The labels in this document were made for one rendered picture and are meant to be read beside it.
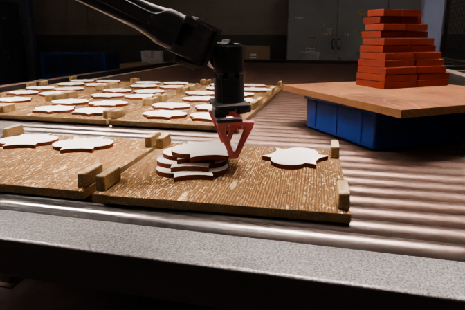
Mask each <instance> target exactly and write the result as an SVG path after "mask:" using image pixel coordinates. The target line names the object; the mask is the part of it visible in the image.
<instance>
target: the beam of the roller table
mask: <svg viewBox="0 0 465 310"><path fill-rule="evenodd" d="M0 275H8V276H13V277H21V278H26V279H31V280H39V281H44V282H52V283H58V284H65V285H71V286H78V287H84V288H88V289H97V290H101V291H110V292H115V293H123V294H128V295H137V296H141V297H146V298H154V299H159V300H167V301H173V302H180V303H186V304H194V305H199V306H203V307H212V308H217V309H225V310H465V262H456V261H450V260H444V259H432V258H425V257H414V256H407V255H395V254H389V253H378V252H371V251H364V250H352V249H346V248H334V247H328V246H317V245H310V244H298V243H291V242H285V241H273V240H267V239H255V238H249V237H237V236H230V235H219V234H212V233H206V232H194V231H188V230H176V229H169V228H157V227H151V226H139V225H133V224H122V223H115V222H108V221H96V220H90V219H78V218H72V217H60V216H54V215H42V214H35V213H29V212H17V211H11V210H0Z"/></svg>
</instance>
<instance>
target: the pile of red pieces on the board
mask: <svg viewBox="0 0 465 310"><path fill-rule="evenodd" d="M367 16H368V17H363V24H365V31H362V32H361V38H363V45H360V58H362V59H358V65H359V66H358V72H357V73H356V78H358V79H356V85H361V86H369V87H374V88H378V89H400V88H412V87H425V86H447V85H448V80H447V79H449V75H450V73H448V72H446V66H442V65H444V59H441V52H435V49H436V46H435V45H434V40H435V39H434V38H428V31H427V29H428V25H427V24H421V17H420V16H421V10H402V9H377V10H368V14H367Z"/></svg>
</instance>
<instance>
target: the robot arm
mask: <svg viewBox="0 0 465 310"><path fill-rule="evenodd" d="M76 1H78V2H80V3H83V4H84V5H86V6H88V7H90V8H93V9H95V10H97V11H99V12H101V13H104V14H106V15H108V16H110V17H112V18H114V19H117V20H118V21H121V22H122V23H124V24H127V25H129V26H131V27H133V28H135V29H136V30H139V31H140V32H141V33H143V34H144V35H146V36H148V37H149V38H150V39H151V40H152V41H153V42H154V43H156V44H158V45H160V46H162V47H165V49H166V50H168V51H170V52H172V53H175V54H176V56H175V60H174V61H175V62H176V63H179V64H181V65H183V66H186V67H188V68H189V69H192V70H195V68H198V69H201V70H202V71H205V69H206V67H207V65H208V66H209V67H210V68H212V69H214V96H215V97H214V98H210V104H212V109H209V110H208V113H209V115H210V117H211V120H212V122H213V124H214V126H215V129H216V130H217V133H218V135H219V138H220V140H221V142H222V143H224V145H225V147H226V150H227V152H228V155H229V157H230V159H237V158H239V155H240V153H241V151H242V148H243V146H244V144H245V142H246V140H247V138H248V136H249V134H250V132H251V130H252V128H253V126H254V121H253V120H243V118H242V117H240V115H241V114H244V113H249V112H251V104H249V103H248V102H247V101H245V99H244V73H242V72H244V46H243V45H242V44H236V43H233V41H232V40H229V39H223V40H222V41H221V42H218V39H219V37H220V34H221V32H222V29H220V28H218V27H216V26H213V25H212V24H209V23H208V22H206V21H204V20H202V19H200V18H198V17H194V16H192V18H191V17H189V16H187V15H183V14H181V13H179V12H177V11H175V10H173V9H171V8H164V7H161V6H158V5H155V4H152V3H150V2H147V1H145V0H76ZM227 117H229V118H227ZM227 129H229V132H228V135H226V130H227ZM235 129H243V132H242V135H241V138H240V139H239V142H238V145H237V148H236V150H235V151H233V149H232V147H231V145H230V142H231V140H232V137H233V134H234V132H235Z"/></svg>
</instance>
